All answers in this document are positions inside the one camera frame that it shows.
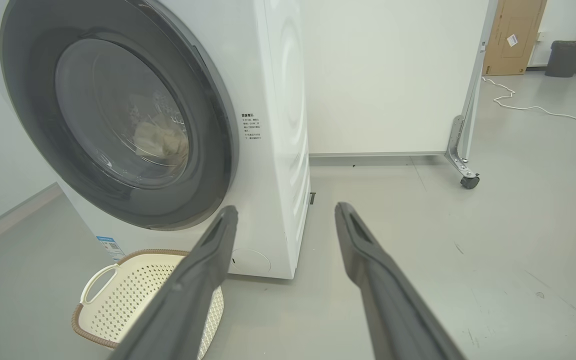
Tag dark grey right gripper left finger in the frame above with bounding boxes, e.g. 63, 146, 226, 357
108, 205, 239, 360

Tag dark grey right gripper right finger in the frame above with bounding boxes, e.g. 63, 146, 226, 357
334, 201, 469, 360

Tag black glass washing machine door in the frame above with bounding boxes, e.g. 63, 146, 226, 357
0, 0, 240, 232

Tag cream bear-print trousers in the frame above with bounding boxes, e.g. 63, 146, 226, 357
133, 120, 190, 168

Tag cream perforated laundry basket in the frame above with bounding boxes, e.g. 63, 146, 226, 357
71, 249, 225, 360

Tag white front-load washing machine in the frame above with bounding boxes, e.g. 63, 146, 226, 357
0, 0, 312, 280

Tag blue energy label sticker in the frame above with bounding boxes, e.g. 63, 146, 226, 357
95, 236, 126, 262

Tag printed text label on washer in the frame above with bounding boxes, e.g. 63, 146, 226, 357
241, 113, 263, 141

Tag white partition panel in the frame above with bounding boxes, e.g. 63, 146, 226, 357
300, 0, 499, 159

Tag black trash bin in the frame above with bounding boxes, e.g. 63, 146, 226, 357
545, 40, 576, 78

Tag brown cardboard box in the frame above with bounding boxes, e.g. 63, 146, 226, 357
483, 0, 548, 77

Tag metal partition support bracket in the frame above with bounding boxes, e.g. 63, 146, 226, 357
444, 115, 479, 178

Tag white floor cable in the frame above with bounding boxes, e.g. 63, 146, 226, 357
482, 76, 576, 133

